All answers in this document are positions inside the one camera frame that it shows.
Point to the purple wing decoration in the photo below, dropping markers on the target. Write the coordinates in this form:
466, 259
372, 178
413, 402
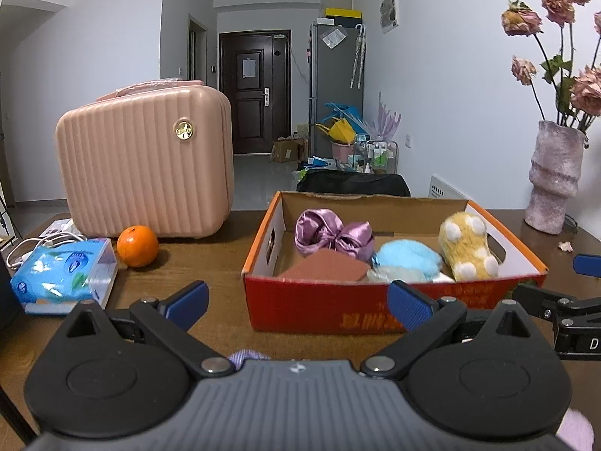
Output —
387, 122

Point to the orange cardboard box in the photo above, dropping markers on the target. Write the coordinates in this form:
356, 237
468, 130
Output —
357, 307

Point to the pink fluffy cloth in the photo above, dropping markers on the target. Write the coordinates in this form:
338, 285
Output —
577, 432

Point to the fallen dried petal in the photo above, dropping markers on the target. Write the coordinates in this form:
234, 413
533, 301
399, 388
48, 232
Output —
564, 246

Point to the clear plastic bag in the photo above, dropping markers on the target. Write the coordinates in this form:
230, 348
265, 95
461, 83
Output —
333, 37

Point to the white leaning panel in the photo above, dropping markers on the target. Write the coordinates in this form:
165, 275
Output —
443, 190

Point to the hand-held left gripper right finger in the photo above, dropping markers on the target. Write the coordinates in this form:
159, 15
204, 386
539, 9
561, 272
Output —
409, 303

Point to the pink plastic bucket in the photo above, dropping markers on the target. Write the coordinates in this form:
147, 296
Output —
342, 151

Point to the yellow flat box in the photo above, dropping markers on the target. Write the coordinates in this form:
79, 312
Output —
345, 12

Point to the white power strip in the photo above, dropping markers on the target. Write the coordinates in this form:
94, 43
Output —
58, 228

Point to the blue fluffy plush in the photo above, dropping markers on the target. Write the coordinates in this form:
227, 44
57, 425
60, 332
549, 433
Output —
408, 256

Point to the orange fruit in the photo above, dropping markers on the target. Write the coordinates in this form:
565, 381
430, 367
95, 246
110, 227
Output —
137, 246

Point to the grey refrigerator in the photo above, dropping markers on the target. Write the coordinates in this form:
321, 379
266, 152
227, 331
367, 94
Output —
333, 94

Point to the pile of bags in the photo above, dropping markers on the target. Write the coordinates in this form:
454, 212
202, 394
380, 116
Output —
314, 167

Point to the pale green soft cloth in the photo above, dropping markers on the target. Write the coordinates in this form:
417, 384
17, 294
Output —
394, 275

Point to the white wall fuse panel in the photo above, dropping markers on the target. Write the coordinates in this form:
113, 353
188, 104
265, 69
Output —
389, 9

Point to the pink ribbed suitcase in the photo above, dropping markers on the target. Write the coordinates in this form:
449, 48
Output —
141, 174

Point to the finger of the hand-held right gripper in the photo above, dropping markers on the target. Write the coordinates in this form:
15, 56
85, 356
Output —
589, 264
540, 298

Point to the blue tissue pack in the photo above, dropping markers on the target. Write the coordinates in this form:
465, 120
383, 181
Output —
61, 275

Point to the pale folded umbrella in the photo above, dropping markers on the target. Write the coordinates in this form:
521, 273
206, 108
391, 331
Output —
358, 56

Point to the white paper notice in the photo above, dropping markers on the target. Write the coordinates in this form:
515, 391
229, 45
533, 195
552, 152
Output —
249, 66

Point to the brown cardboard carton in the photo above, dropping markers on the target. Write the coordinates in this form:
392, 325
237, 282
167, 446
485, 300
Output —
286, 149

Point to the purple satin scrunchie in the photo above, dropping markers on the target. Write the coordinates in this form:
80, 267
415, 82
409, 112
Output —
328, 235

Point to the blue plastic rack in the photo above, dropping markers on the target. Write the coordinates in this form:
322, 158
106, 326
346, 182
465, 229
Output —
345, 110

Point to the pink textured vase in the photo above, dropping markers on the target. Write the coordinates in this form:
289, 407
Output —
554, 178

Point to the black flat box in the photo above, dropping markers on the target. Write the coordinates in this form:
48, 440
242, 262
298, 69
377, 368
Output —
335, 20

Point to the reddish brown cloth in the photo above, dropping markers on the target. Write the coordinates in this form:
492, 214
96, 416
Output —
324, 267

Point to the dark brown entrance door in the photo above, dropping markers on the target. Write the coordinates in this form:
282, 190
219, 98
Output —
256, 112

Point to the yellow spotted plush toy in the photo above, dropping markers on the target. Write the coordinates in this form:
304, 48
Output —
465, 244

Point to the grey interior door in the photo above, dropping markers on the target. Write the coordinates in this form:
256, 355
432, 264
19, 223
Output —
196, 47

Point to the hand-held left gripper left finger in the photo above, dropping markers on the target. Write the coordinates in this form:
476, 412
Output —
188, 299

